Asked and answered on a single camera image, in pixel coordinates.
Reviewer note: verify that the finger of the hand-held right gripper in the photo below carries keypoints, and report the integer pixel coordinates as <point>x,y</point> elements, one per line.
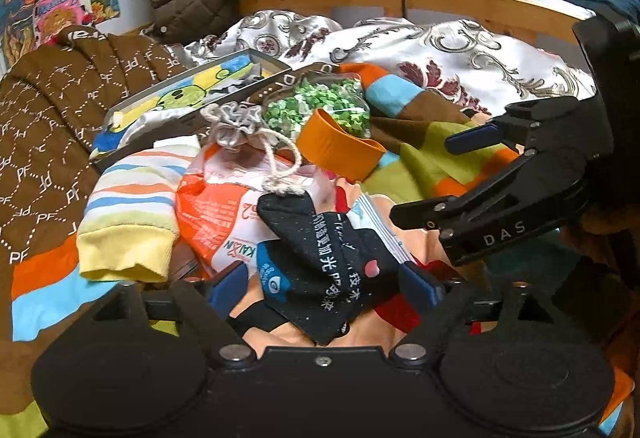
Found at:
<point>470,138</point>
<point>500,228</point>

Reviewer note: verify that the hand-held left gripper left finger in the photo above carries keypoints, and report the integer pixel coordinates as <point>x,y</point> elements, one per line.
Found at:
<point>227,285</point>

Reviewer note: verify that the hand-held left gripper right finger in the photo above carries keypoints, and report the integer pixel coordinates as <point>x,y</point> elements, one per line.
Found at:
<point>420,285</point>

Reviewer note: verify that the orange plastic bag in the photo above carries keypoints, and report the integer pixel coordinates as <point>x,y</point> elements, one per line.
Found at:
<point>210,213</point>

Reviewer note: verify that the black printed sock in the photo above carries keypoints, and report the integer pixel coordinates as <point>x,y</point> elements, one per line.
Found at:
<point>320,268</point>

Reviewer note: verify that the striped sock with yellow cuff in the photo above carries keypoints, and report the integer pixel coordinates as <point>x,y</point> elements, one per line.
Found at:
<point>135,198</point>

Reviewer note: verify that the metal tray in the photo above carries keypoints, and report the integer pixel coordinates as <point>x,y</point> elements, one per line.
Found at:
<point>165,86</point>

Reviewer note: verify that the blue white paper box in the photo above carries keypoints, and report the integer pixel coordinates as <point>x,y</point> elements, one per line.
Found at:
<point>385,228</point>

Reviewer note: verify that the floral satin quilt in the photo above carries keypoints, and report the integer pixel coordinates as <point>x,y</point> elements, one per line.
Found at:
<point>450,53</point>

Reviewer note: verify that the jar of green paper stars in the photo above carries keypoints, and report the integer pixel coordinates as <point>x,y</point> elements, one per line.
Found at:
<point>310,106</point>

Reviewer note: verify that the white sock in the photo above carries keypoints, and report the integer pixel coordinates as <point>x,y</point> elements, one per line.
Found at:
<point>155,126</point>

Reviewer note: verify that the colourful striped blanket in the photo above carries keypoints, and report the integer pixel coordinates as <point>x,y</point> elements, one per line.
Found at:
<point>45,278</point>

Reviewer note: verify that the brown patterned blanket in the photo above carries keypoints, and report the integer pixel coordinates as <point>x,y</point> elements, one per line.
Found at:
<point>60,118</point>

